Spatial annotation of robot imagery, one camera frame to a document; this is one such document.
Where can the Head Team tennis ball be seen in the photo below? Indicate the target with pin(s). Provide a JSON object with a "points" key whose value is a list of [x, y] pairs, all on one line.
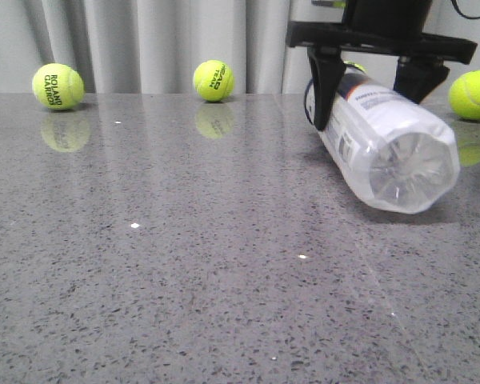
{"points": [[213, 80]]}

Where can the Roland Garros tennis ball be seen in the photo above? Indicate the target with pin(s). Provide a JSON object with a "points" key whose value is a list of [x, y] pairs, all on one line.
{"points": [[58, 86]]}

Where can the white blue tennis ball can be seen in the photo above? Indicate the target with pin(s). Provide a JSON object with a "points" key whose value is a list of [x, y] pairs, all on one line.
{"points": [[393, 154]]}

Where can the Wilson 3 tennis ball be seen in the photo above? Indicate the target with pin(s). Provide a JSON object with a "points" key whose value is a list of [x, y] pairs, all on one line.
{"points": [[354, 65]]}

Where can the grey pleated curtain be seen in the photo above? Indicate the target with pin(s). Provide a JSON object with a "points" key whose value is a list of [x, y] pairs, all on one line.
{"points": [[153, 47]]}

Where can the plain yellow tennis ball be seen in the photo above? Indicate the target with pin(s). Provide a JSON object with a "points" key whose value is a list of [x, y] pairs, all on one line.
{"points": [[464, 96]]}

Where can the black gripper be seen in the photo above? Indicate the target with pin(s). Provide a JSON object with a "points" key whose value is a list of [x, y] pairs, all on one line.
{"points": [[377, 27]]}

